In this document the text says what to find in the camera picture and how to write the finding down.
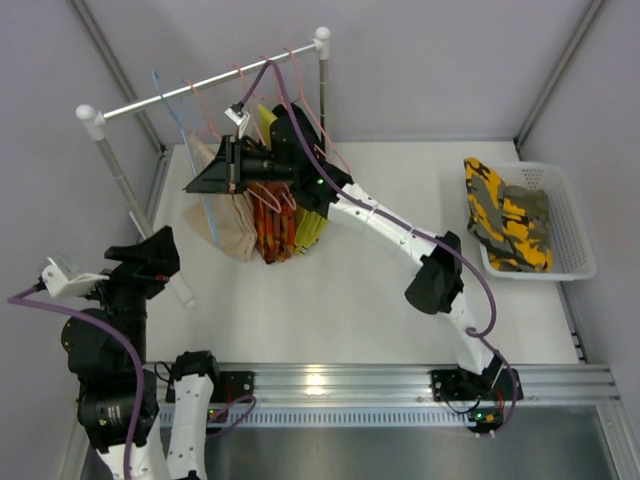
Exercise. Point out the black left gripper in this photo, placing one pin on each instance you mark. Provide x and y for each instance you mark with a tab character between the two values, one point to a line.
138	273

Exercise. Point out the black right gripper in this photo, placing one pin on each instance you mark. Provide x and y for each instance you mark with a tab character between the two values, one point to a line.
235	163

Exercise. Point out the blue wire hanger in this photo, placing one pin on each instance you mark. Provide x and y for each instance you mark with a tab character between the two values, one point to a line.
178	118

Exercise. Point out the green yellow camouflage trousers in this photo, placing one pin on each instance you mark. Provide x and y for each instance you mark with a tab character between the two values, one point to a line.
510	221

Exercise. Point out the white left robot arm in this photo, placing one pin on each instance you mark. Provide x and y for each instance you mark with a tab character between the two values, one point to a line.
118	405

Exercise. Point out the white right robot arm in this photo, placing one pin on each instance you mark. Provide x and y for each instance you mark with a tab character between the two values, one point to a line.
437	287

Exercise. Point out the pink hanger with beige trousers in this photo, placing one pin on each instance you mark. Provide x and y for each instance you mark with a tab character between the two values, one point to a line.
216	134

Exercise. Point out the beige trousers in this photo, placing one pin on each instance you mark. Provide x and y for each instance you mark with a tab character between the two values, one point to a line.
226	222

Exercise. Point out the orange camouflage trousers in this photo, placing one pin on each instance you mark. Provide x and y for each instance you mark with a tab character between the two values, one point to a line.
273	209

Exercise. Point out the pink hanger with orange trousers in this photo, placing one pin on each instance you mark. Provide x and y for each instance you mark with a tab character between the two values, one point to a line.
257	130

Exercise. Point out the black trousers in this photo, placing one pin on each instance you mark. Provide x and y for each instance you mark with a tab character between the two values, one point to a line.
283	122

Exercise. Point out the lime green trousers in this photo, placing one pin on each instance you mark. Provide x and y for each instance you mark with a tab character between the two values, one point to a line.
308	225

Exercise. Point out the pink hanger with lime trousers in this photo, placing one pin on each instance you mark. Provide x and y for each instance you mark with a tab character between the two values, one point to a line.
284	97

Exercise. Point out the white metal clothes rack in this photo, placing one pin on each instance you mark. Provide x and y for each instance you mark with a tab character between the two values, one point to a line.
210	85

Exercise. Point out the white perforated plastic basket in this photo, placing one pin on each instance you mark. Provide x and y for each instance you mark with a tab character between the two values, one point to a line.
573	258

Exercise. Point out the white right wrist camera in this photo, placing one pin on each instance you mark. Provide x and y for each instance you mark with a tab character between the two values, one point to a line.
239	116

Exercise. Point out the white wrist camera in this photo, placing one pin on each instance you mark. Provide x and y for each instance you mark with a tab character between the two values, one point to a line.
239	116
63	278

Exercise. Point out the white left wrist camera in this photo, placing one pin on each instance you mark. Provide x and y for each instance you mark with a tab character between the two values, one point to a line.
63	278

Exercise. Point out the black left base bracket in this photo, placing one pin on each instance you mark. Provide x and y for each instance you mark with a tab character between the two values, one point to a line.
230	385

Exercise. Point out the black base bracket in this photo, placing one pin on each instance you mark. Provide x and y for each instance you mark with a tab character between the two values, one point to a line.
449	385
230	385

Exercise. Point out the aluminium mounting rail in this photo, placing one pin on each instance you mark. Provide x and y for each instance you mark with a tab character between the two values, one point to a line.
410	385

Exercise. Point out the grey slotted cable duct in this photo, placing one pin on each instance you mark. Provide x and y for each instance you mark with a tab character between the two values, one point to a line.
263	417

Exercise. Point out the black right base bracket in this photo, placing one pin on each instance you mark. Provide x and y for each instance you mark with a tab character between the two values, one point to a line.
449	385

